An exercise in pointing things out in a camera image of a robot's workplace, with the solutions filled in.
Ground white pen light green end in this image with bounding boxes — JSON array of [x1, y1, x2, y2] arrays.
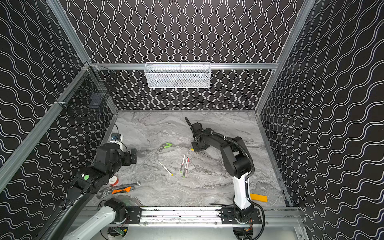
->
[[180, 154, 186, 173]]

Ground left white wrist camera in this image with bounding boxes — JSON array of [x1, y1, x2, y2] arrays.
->
[[110, 133, 124, 150]]

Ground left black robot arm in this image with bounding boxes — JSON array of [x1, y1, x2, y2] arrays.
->
[[35, 143, 137, 240]]

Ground pink pen red tip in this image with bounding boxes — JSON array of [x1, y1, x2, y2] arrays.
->
[[184, 158, 191, 174]]

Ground red white tape roll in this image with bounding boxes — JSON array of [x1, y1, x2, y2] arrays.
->
[[109, 175, 119, 187]]

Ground white wire mesh basket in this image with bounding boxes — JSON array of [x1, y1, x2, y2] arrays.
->
[[144, 62, 212, 89]]

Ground white pen yellow end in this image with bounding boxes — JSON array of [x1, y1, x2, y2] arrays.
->
[[159, 161, 174, 176]]

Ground black wire mesh basket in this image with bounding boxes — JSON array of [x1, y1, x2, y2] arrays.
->
[[58, 65, 117, 122]]

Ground yellow block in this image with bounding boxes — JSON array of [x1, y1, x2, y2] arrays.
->
[[250, 194, 268, 203]]

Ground orange handled pliers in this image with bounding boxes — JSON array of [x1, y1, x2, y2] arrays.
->
[[99, 186, 135, 199]]

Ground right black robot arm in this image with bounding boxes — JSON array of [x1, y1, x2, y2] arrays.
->
[[185, 118, 256, 223]]

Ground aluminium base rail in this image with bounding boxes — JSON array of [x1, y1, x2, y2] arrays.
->
[[55, 206, 304, 229]]

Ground silver wrench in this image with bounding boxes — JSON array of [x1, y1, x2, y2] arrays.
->
[[105, 182, 141, 191]]

